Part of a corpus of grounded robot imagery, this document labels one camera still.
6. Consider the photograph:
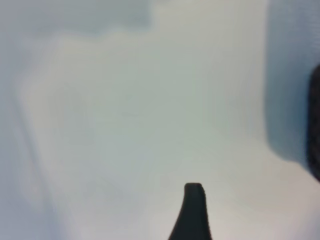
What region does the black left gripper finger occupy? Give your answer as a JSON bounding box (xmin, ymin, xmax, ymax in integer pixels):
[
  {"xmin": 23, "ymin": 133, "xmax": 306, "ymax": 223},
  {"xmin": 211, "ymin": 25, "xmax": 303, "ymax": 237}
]
[{"xmin": 167, "ymin": 182, "xmax": 212, "ymax": 240}]

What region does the dark brown wicker basket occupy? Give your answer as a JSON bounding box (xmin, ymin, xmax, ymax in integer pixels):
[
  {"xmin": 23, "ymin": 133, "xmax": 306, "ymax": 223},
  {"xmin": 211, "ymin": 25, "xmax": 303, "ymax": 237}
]
[{"xmin": 306, "ymin": 64, "xmax": 320, "ymax": 182}]

